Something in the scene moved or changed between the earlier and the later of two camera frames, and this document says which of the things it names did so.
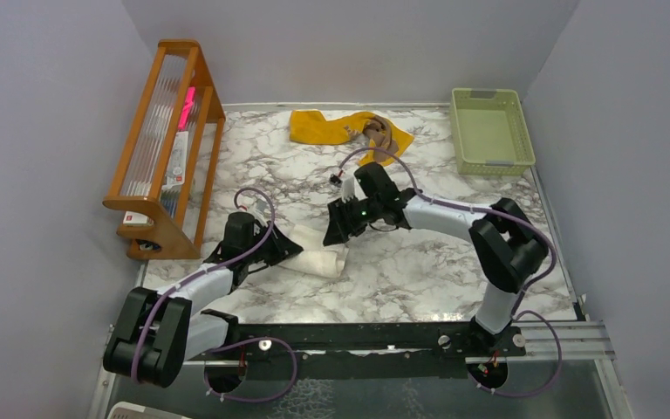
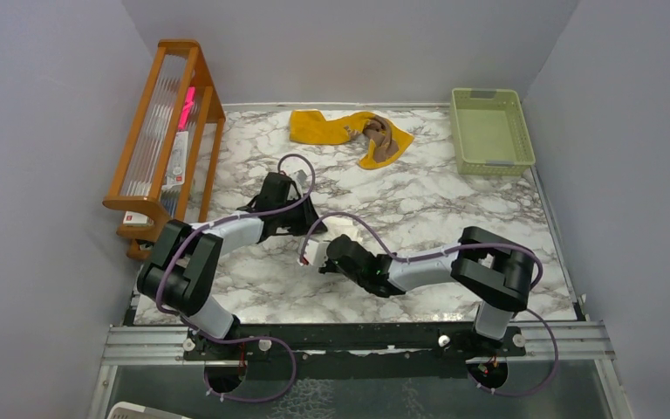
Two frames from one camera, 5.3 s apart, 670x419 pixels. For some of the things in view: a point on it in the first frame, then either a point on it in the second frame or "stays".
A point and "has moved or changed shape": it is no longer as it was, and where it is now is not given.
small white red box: x=133 y=218 stays
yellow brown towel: x=386 y=140 stays
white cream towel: x=316 y=258 has moved or changed shape
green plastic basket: x=493 y=134 stays
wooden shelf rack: x=167 y=164 stays
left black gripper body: x=271 y=250 -> x=297 y=219
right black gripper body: x=366 y=210 -> x=331 y=265
